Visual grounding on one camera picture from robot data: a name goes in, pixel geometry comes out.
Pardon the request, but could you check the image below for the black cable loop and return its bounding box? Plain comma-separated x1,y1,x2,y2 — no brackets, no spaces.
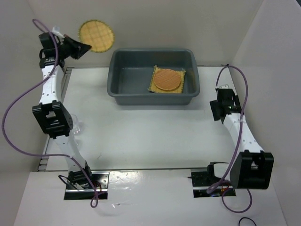
238,218,257,226

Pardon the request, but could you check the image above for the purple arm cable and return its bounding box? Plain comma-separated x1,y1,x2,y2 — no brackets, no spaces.
1,18,106,209
206,65,253,214

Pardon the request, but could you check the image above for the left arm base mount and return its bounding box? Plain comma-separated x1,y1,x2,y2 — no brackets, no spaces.
58,171,110,201

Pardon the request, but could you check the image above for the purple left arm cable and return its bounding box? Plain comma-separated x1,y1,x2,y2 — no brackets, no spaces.
1,18,106,209

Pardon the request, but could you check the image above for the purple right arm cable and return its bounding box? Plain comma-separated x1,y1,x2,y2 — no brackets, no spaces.
206,65,253,214

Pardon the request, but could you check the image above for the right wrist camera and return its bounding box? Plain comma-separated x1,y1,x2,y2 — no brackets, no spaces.
215,84,230,91

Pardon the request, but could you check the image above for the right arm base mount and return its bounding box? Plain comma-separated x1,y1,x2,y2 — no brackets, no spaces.
188,168,236,198

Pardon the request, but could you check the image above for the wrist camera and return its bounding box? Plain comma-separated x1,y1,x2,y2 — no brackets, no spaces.
215,84,230,91
52,26,67,40

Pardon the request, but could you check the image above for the clear plastic cup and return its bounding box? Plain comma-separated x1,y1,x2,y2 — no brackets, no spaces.
71,114,84,136

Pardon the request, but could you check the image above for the grey plastic bin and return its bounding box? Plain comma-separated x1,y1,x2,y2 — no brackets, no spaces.
107,48,200,105

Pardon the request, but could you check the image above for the round orange woven coaster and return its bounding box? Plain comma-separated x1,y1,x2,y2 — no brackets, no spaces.
153,69,182,91

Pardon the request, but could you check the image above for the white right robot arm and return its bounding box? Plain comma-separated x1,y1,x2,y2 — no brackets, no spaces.
206,88,274,190

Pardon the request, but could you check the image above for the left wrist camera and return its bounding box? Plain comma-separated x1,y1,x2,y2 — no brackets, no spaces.
52,26,67,40

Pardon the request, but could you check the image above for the round bamboo coaster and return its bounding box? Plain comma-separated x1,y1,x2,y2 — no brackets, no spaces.
79,20,115,53

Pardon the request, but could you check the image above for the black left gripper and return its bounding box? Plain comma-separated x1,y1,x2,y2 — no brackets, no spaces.
56,34,92,60

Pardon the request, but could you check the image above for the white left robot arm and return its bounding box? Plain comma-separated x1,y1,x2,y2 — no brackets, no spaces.
32,32,94,189

